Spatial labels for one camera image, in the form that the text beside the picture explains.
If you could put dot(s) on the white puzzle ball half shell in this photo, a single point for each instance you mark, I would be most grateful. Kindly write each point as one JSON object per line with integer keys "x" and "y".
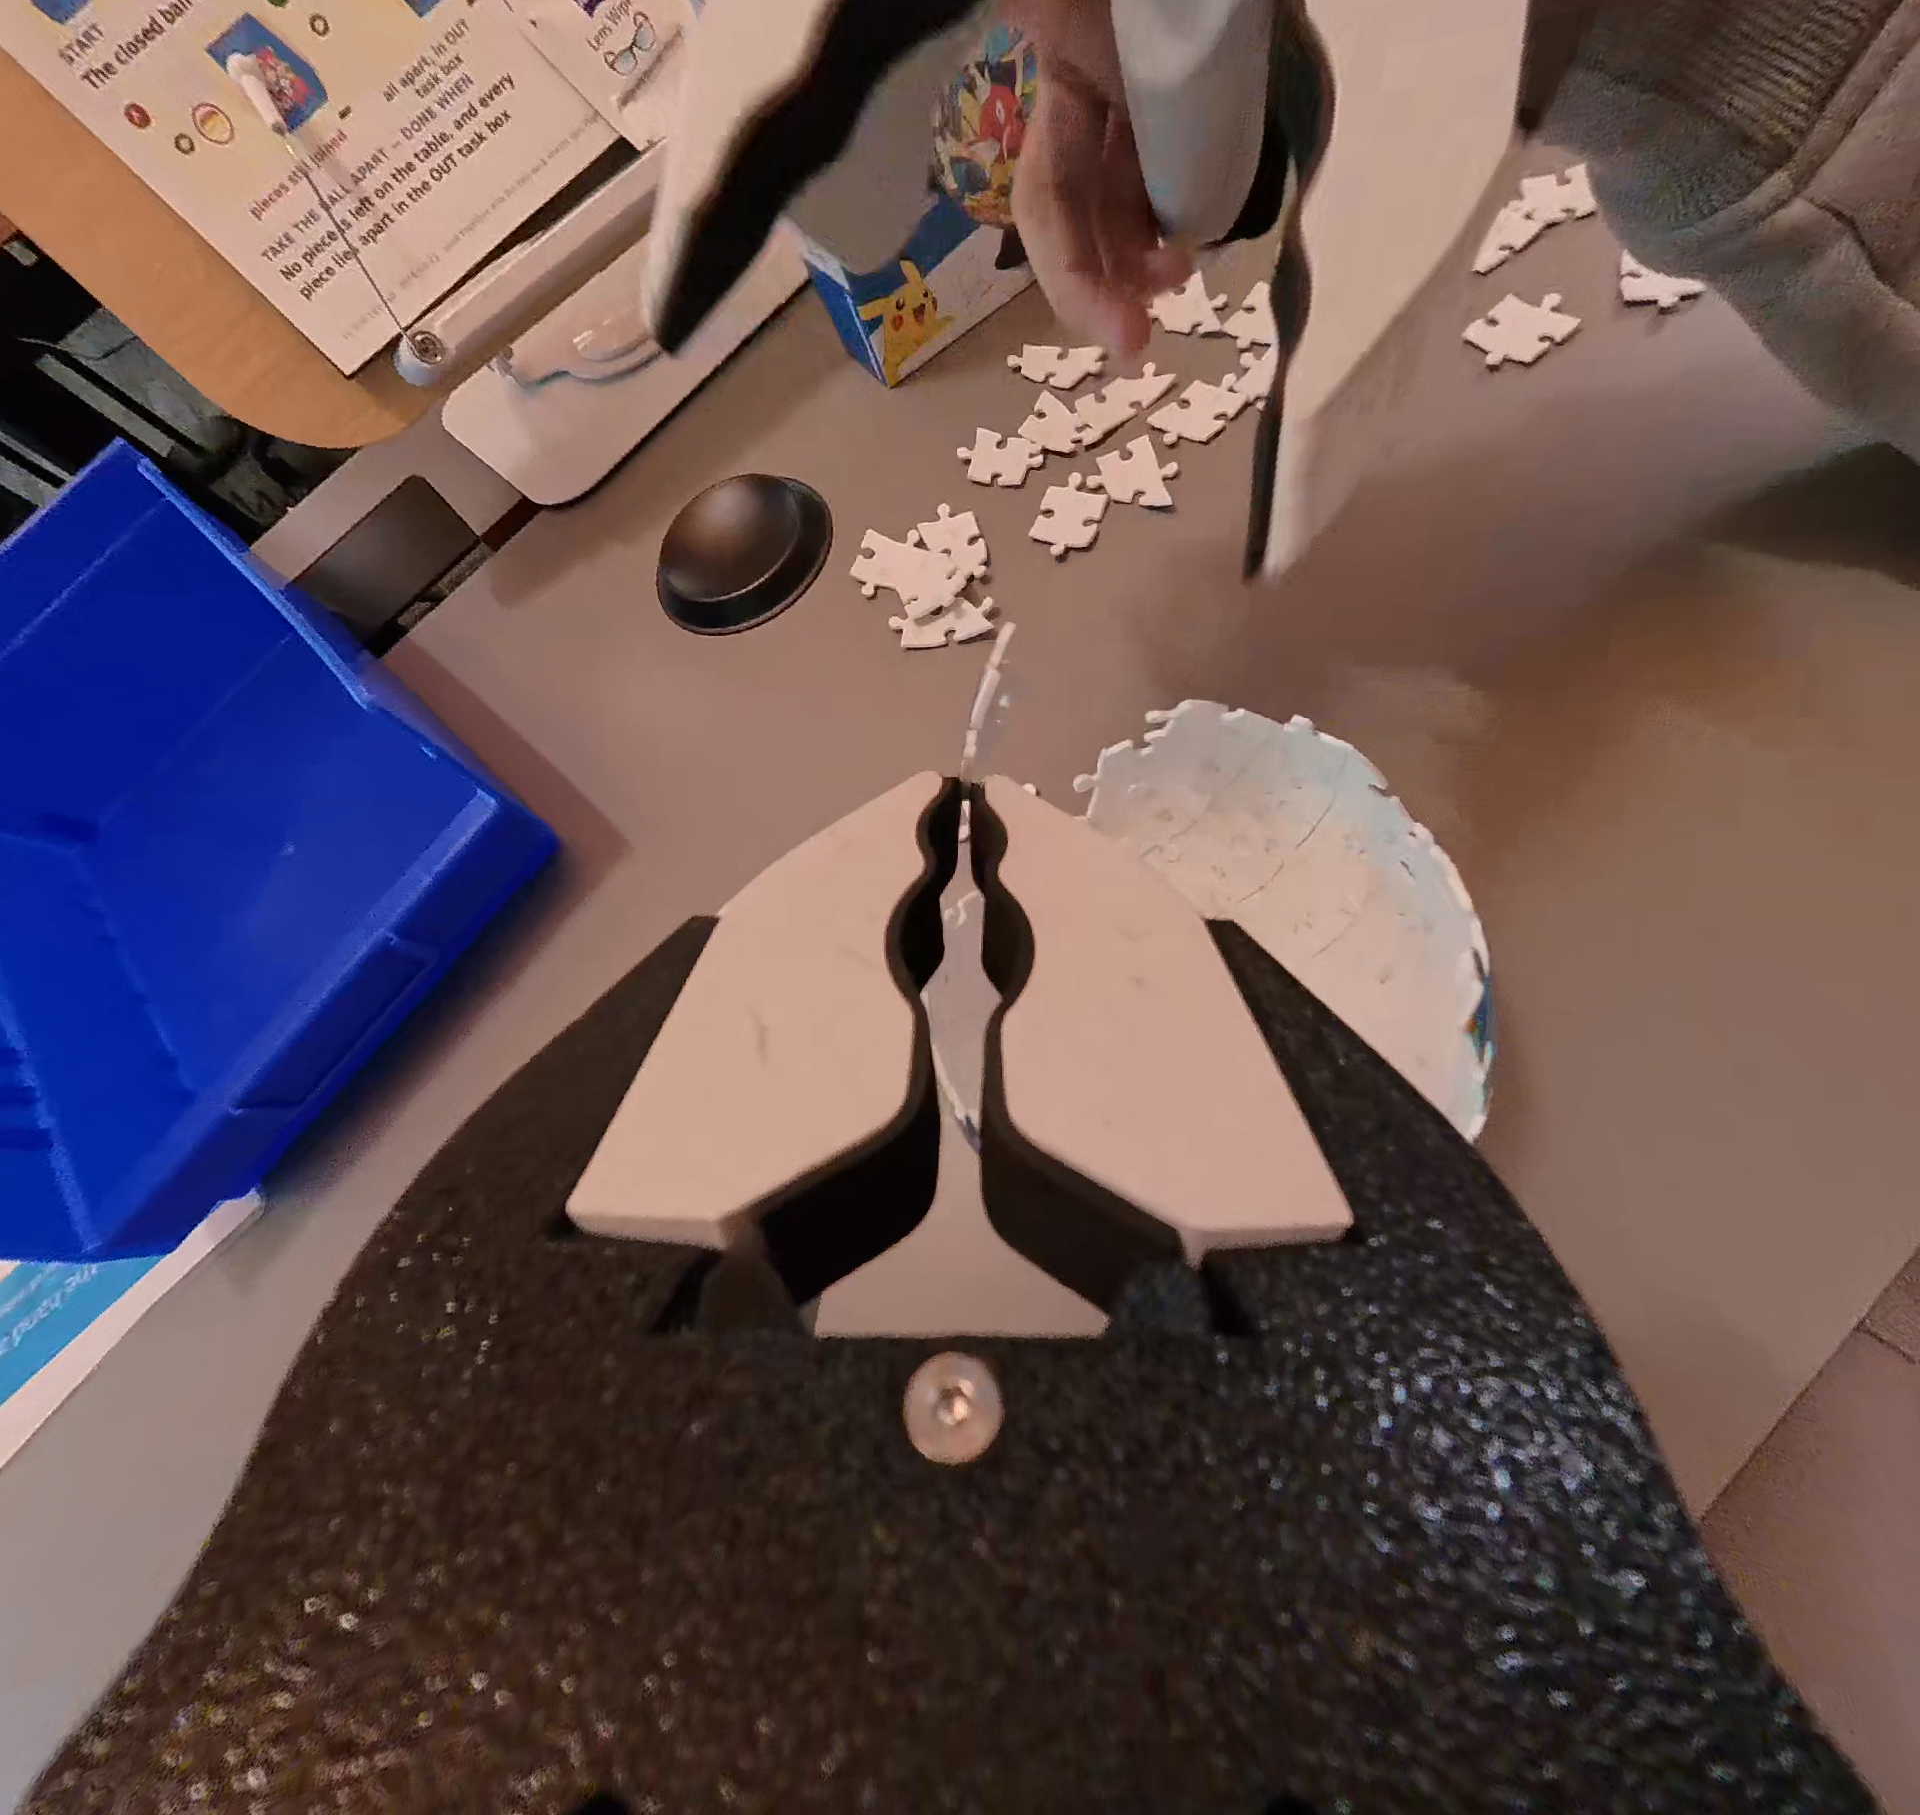
{"x": 1291, "y": 856}

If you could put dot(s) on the pile of white puzzle pieces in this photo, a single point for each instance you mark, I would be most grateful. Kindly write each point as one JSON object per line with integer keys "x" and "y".
{"x": 1133, "y": 473}

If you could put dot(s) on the wooden board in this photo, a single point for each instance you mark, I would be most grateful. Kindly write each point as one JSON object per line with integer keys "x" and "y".
{"x": 194, "y": 346}

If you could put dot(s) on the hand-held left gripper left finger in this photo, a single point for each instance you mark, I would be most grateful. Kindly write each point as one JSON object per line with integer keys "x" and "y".
{"x": 750, "y": 1064}

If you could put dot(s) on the blue and white paper sheet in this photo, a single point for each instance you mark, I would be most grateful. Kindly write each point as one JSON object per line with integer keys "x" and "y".
{"x": 76, "y": 1319}

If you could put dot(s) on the person's right forearm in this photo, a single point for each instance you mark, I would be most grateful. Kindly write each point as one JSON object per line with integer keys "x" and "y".
{"x": 1769, "y": 119}

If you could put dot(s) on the person's right hand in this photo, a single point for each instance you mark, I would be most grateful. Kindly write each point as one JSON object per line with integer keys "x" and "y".
{"x": 1079, "y": 165}

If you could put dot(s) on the blue and white puzzle box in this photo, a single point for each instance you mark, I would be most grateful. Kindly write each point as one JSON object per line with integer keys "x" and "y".
{"x": 899, "y": 314}

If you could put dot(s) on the printed instruction sheet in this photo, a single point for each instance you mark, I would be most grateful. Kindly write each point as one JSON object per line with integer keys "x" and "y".
{"x": 225, "y": 195}

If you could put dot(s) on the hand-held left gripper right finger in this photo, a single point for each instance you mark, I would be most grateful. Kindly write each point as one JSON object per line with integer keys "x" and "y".
{"x": 1140, "y": 1079}

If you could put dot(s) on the black table grommet plate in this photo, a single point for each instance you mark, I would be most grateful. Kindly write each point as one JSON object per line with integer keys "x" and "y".
{"x": 390, "y": 555}

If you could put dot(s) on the white stand base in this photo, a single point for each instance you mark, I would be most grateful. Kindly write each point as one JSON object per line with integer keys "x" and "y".
{"x": 555, "y": 421}

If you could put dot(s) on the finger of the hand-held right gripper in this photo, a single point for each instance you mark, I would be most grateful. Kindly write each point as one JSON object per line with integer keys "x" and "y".
{"x": 750, "y": 44}
{"x": 1411, "y": 119}

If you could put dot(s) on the blue plastic bin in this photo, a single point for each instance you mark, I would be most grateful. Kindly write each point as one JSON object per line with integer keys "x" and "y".
{"x": 225, "y": 824}

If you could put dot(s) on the black dome stand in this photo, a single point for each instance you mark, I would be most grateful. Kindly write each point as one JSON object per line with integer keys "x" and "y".
{"x": 744, "y": 548}

